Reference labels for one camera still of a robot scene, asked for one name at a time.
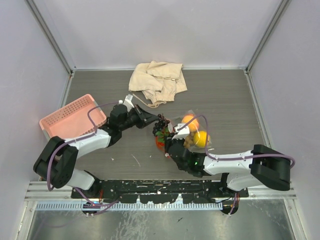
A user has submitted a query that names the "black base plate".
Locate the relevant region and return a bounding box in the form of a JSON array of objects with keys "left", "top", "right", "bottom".
[{"left": 82, "top": 179, "right": 236, "bottom": 204}]

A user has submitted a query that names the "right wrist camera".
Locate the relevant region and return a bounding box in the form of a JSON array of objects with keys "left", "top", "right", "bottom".
[{"left": 172, "top": 123, "right": 190, "bottom": 140}]

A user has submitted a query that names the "grey slotted cable duct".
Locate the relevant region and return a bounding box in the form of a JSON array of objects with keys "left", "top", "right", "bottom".
[{"left": 35, "top": 200, "right": 223, "bottom": 211}]

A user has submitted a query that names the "aluminium frame rail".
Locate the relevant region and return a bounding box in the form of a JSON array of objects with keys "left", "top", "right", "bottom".
[{"left": 24, "top": 181, "right": 72, "bottom": 201}]

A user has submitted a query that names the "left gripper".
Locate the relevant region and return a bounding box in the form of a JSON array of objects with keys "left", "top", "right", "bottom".
[{"left": 119, "top": 104, "right": 158, "bottom": 132}]

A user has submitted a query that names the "pink plastic basket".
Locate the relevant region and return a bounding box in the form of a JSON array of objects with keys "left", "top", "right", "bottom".
[{"left": 39, "top": 94, "right": 107, "bottom": 140}]

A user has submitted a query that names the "beige cloth drawstring bag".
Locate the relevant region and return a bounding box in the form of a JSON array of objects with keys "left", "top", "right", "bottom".
[{"left": 128, "top": 60, "right": 188, "bottom": 109}]

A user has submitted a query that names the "fake brown longan bunch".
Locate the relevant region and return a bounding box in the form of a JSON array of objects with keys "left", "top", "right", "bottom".
[{"left": 183, "top": 132, "right": 195, "bottom": 149}]

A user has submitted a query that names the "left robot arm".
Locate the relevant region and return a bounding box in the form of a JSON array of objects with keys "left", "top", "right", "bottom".
[{"left": 33, "top": 104, "right": 161, "bottom": 198}]

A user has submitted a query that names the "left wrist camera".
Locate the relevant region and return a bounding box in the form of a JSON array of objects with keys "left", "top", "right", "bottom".
[{"left": 118, "top": 94, "right": 135, "bottom": 111}]

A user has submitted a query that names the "clear zip top bag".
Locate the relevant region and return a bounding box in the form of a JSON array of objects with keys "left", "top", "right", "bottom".
[{"left": 154, "top": 108, "right": 213, "bottom": 158}]

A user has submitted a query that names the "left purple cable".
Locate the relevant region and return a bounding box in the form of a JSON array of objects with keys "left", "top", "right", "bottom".
[{"left": 46, "top": 101, "right": 121, "bottom": 192}]

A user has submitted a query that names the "fake orange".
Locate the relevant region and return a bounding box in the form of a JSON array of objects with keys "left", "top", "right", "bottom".
[{"left": 181, "top": 114, "right": 200, "bottom": 132}]

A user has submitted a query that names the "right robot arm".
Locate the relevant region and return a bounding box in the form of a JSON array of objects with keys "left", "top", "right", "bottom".
[{"left": 164, "top": 137, "right": 294, "bottom": 197}]

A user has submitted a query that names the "fake lemon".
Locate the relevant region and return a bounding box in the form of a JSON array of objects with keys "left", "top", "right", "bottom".
[{"left": 193, "top": 130, "right": 211, "bottom": 148}]

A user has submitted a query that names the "fake black grape bunch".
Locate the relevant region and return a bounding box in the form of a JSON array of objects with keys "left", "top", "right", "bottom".
[{"left": 152, "top": 114, "right": 170, "bottom": 137}]

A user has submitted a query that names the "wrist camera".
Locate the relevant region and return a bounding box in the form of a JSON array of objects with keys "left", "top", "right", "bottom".
[
  {"left": 172, "top": 123, "right": 190, "bottom": 140},
  {"left": 118, "top": 94, "right": 135, "bottom": 111}
]

